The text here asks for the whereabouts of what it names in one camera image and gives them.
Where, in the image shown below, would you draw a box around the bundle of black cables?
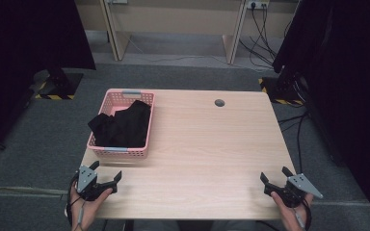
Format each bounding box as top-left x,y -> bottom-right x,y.
238,3 -> 294,70

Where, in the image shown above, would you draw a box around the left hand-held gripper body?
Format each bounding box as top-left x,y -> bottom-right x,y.
75,165 -> 111,202

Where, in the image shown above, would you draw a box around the black curtain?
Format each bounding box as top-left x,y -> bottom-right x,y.
271,0 -> 370,224
0,0 -> 97,156

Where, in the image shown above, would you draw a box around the black stand base striped edge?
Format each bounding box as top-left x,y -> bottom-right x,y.
32,68 -> 85,101
257,74 -> 306,107

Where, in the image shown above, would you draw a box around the black garment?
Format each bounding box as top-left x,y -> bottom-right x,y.
87,99 -> 152,149

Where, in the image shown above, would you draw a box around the black floor cables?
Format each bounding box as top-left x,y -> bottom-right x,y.
277,110 -> 310,175

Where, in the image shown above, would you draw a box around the pink plastic basket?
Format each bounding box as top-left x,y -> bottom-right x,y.
86,89 -> 157,160

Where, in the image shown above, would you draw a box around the person's right hand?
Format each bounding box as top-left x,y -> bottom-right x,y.
270,191 -> 314,231

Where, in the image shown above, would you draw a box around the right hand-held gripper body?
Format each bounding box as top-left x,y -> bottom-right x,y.
263,172 -> 325,209

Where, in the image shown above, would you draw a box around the person's left hand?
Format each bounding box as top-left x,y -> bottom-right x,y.
69,187 -> 115,231

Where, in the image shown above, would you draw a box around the white power socket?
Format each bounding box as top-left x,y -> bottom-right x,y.
246,0 -> 271,11

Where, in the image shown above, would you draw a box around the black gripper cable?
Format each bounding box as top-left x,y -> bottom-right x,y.
66,171 -> 89,227
293,198 -> 313,231

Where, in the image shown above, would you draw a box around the beige desk frame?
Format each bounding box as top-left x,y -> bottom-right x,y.
74,0 -> 304,65

